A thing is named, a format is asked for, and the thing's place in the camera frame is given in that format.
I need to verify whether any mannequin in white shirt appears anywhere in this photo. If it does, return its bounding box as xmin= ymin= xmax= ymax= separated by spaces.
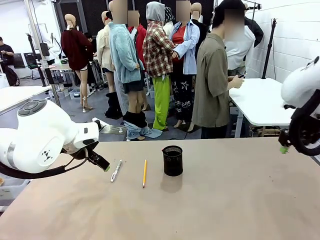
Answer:
xmin=224 ymin=16 xmax=256 ymax=77

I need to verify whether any mannequin in red jacket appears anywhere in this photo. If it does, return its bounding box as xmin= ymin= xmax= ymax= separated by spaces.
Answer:
xmin=127 ymin=10 xmax=149 ymax=112

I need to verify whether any silver pen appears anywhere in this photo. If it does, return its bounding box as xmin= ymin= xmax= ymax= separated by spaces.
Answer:
xmin=110 ymin=159 xmax=123 ymax=183

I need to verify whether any black mesh pen holder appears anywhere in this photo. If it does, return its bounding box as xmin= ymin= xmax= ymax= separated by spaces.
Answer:
xmin=162 ymin=145 xmax=184 ymax=177

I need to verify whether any mannequin in maroon sweater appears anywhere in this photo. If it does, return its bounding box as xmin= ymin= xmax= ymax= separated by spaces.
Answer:
xmin=60 ymin=13 xmax=95 ymax=114

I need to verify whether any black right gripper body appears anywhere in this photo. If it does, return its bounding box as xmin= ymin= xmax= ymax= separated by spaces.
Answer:
xmin=278 ymin=128 xmax=293 ymax=148

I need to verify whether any large white table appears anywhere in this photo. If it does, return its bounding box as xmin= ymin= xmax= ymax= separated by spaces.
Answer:
xmin=228 ymin=77 xmax=300 ymax=139

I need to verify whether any white side table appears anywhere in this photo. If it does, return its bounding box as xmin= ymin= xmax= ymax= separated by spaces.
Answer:
xmin=0 ymin=85 xmax=53 ymax=116

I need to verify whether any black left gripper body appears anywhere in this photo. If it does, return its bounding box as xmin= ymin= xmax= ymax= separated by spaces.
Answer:
xmin=62 ymin=141 xmax=102 ymax=165

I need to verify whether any person in black shirt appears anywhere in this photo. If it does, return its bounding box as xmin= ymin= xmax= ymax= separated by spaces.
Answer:
xmin=0 ymin=36 xmax=16 ymax=68

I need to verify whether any mannequin in plaid shirt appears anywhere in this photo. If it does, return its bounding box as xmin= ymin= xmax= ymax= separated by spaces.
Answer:
xmin=142 ymin=1 xmax=176 ymax=132

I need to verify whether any wooden pallet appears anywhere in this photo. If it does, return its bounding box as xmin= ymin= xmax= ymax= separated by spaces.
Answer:
xmin=250 ymin=125 xmax=283 ymax=138

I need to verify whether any mannequin in black jacket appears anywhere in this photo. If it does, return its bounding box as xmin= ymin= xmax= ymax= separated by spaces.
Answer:
xmin=243 ymin=2 xmax=265 ymax=49

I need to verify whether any mannequin with black headscarf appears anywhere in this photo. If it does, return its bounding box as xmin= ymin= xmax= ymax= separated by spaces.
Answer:
xmin=163 ymin=6 xmax=176 ymax=38

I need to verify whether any yellow pencil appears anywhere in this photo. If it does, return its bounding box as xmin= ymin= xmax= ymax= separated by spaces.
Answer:
xmin=142 ymin=159 xmax=148 ymax=189

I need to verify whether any mannequin in cream jacket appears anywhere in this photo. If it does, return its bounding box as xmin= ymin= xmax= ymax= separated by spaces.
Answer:
xmin=96 ymin=10 xmax=124 ymax=120

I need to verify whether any person in olive shirt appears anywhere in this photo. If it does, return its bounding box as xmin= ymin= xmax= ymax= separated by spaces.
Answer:
xmin=191 ymin=0 xmax=247 ymax=140

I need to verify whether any mannequin in blue fleece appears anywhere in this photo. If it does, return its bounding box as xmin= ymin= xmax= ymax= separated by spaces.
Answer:
xmin=108 ymin=0 xmax=163 ymax=142

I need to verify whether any black tripod stand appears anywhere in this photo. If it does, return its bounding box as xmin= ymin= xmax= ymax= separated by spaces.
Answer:
xmin=260 ymin=17 xmax=279 ymax=80

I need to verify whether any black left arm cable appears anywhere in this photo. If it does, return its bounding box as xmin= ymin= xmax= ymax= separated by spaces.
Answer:
xmin=0 ymin=147 xmax=90 ymax=180

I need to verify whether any white power strip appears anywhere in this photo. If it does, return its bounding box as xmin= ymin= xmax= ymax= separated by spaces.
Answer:
xmin=92 ymin=118 xmax=126 ymax=135

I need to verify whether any mannequin in light blue shirt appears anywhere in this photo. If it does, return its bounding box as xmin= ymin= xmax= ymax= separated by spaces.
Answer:
xmin=169 ymin=0 xmax=201 ymax=133

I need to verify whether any person's right hand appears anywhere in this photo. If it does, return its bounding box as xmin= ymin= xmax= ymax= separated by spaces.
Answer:
xmin=232 ymin=74 xmax=246 ymax=90

